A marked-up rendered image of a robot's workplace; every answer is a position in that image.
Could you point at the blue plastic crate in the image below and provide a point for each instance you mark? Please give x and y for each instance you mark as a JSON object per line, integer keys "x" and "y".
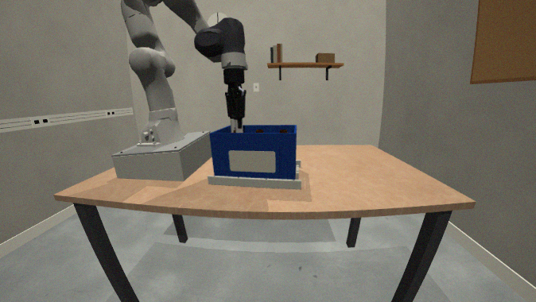
{"x": 269, "y": 155}

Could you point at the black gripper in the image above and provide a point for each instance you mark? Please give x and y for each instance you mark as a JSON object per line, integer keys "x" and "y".
{"x": 236, "y": 109}

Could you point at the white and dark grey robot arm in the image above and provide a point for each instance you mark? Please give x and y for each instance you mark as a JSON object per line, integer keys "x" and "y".
{"x": 223, "y": 42}

